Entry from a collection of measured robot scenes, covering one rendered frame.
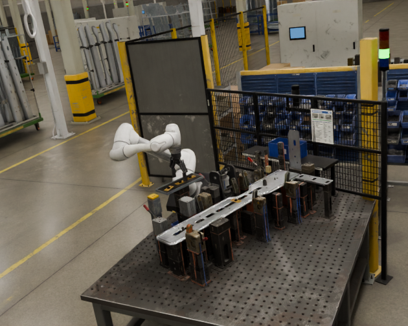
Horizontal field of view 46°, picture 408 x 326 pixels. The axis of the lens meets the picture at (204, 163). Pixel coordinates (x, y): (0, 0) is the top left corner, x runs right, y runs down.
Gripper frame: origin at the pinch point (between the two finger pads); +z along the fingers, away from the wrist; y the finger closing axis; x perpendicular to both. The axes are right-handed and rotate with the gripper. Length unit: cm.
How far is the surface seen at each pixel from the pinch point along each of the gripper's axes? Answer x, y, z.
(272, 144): 104, -2, 5
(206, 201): 5.2, 21.9, 15.6
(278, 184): 66, 37, 20
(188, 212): -12.3, 23.1, 17.1
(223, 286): -27, 71, 50
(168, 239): -42, 38, 20
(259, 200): 30, 52, 17
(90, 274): -35, -129, 120
